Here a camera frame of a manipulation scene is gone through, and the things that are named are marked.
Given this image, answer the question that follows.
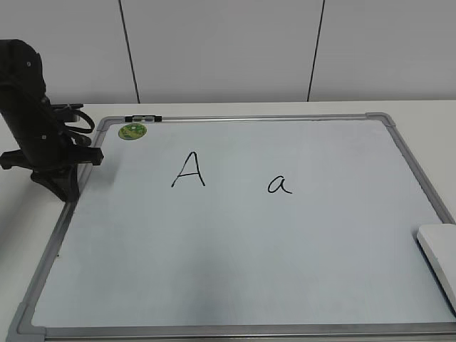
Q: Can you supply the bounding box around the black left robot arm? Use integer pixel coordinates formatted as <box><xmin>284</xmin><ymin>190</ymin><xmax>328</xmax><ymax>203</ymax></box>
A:
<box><xmin>1</xmin><ymin>39</ymin><xmax>103</xmax><ymax>202</ymax></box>

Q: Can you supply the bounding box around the white whiteboard eraser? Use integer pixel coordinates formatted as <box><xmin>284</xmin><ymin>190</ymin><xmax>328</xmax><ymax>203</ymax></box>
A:
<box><xmin>417</xmin><ymin>224</ymin><xmax>455</xmax><ymax>311</ymax></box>

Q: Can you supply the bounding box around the black marker clip on frame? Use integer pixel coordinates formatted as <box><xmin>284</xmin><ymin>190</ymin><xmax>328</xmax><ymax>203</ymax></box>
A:
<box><xmin>125</xmin><ymin>115</ymin><xmax>162</xmax><ymax>123</ymax></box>

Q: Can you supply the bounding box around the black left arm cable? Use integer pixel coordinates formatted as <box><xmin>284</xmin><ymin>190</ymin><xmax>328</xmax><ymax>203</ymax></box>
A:
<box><xmin>53</xmin><ymin>106</ymin><xmax>96</xmax><ymax>147</ymax></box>

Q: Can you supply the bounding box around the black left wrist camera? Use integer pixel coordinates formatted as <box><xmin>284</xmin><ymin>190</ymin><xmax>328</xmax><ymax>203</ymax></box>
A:
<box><xmin>51</xmin><ymin>103</ymin><xmax>83</xmax><ymax>123</ymax></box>

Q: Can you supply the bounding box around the round green magnet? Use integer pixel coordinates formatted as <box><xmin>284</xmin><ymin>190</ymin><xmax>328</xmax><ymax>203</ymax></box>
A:
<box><xmin>118</xmin><ymin>123</ymin><xmax>147</xmax><ymax>141</ymax></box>

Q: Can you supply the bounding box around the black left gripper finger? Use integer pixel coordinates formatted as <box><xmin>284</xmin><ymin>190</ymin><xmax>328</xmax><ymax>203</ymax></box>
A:
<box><xmin>31</xmin><ymin>167</ymin><xmax>80</xmax><ymax>202</ymax></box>

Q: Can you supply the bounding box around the white board with grey frame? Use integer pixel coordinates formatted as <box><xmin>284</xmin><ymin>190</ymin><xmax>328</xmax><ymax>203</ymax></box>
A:
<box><xmin>8</xmin><ymin>113</ymin><xmax>455</xmax><ymax>341</ymax></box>

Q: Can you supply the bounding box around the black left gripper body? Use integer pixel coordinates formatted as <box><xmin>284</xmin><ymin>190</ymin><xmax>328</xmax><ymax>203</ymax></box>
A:
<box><xmin>1</xmin><ymin>98</ymin><xmax>103</xmax><ymax>171</ymax></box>

